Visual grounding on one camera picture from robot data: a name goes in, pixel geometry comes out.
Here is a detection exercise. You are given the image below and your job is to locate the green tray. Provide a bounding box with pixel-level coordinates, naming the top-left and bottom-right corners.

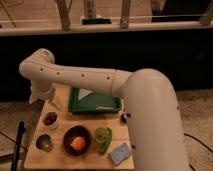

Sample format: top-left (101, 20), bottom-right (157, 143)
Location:
top-left (68, 87), bottom-right (122, 115)

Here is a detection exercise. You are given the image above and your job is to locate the blue sponge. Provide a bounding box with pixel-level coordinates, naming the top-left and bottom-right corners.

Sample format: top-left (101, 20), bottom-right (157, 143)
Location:
top-left (109, 143), bottom-right (131, 165)

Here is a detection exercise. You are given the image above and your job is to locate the dark green base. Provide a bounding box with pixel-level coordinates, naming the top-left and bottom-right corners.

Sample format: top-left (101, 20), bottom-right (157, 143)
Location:
top-left (82, 18), bottom-right (112, 25)

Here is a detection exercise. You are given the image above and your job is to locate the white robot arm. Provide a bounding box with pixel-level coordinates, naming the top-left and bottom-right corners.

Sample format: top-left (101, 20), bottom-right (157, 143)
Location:
top-left (19, 48), bottom-right (190, 171)

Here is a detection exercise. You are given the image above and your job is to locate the black bar left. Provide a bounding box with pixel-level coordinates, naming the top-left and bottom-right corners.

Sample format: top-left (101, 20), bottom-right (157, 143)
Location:
top-left (10, 121), bottom-right (25, 171)

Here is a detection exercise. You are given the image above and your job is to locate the grey metal cup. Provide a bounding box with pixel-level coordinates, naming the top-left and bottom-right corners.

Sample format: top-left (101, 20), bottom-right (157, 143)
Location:
top-left (36, 134), bottom-right (53, 152)

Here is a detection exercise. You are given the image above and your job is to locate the wooden board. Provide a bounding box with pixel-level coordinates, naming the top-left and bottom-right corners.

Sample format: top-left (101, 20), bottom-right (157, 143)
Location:
top-left (24, 84), bottom-right (134, 171)

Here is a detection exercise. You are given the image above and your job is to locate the orange carrot piece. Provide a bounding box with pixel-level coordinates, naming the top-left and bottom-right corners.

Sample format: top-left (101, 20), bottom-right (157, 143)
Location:
top-left (71, 136), bottom-right (85, 151)

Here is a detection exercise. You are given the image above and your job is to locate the green plastic cup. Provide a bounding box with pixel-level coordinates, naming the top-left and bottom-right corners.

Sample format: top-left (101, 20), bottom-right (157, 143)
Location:
top-left (94, 127), bottom-right (109, 144)

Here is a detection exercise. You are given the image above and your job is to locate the white railing beam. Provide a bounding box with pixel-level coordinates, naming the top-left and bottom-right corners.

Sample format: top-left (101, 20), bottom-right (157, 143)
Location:
top-left (0, 21), bottom-right (213, 36)

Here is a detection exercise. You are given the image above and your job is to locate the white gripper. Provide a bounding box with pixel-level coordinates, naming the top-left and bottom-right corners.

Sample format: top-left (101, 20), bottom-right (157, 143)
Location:
top-left (29, 86), bottom-right (62, 110)

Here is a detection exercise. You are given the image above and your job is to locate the dark brown bowl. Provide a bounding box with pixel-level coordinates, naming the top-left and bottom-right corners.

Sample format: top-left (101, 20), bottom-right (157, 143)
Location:
top-left (63, 125), bottom-right (92, 156)

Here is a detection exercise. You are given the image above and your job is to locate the black cable right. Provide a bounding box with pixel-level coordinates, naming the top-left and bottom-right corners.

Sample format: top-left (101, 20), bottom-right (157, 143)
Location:
top-left (183, 132), bottom-right (213, 154)

